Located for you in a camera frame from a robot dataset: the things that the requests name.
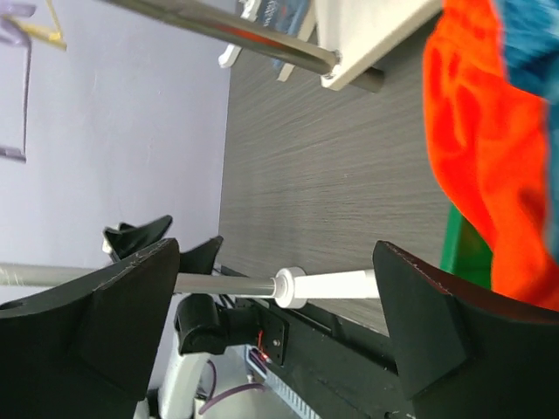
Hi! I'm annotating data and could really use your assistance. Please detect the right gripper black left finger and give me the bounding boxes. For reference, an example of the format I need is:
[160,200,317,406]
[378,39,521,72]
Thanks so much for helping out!
[1,238,180,419]

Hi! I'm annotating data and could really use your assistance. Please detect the blue patterned shorts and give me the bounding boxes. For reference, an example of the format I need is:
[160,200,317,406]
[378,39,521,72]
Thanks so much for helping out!
[495,0,559,106]

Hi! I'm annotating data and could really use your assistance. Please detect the purple clothes hanger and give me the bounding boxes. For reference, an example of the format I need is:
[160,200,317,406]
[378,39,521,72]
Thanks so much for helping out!
[1,1,36,163]

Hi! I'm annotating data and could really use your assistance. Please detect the green plastic tray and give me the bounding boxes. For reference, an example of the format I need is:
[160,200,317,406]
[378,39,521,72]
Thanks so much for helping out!
[440,204,493,289]

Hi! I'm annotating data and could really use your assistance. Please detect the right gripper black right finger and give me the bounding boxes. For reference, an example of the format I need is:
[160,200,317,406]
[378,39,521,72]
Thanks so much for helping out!
[372,241,558,419]

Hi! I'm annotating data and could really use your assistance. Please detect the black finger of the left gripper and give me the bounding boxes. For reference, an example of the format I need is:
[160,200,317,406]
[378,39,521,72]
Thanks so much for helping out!
[179,236,224,275]
[103,215,173,262]

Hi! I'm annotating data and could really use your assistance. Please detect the white two-tier shelf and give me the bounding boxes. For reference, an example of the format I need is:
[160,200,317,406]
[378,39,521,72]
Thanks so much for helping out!
[102,0,445,93]

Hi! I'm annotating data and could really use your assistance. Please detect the grey clothes rack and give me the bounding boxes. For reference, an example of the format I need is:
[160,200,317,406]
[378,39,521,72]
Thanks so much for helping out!
[1,264,380,308]

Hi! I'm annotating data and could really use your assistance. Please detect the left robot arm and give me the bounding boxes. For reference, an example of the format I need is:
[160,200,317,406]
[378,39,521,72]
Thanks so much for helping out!
[103,215,260,418]

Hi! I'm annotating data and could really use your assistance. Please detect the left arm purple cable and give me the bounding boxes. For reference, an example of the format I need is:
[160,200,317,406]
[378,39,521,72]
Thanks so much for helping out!
[197,360,267,416]

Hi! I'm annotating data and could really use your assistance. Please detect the dark blue book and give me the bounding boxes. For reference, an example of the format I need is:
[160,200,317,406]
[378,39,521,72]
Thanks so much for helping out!
[257,0,315,42]

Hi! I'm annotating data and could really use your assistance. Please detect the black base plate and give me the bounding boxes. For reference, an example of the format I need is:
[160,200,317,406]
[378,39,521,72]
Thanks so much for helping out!
[236,297,415,418]

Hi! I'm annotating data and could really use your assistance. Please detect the orange shorts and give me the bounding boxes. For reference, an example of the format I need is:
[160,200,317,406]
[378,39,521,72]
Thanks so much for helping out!
[424,1,558,310]

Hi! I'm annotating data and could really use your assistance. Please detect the yellow clothes hanger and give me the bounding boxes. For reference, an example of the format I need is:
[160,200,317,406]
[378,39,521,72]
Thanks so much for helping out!
[15,0,67,52]

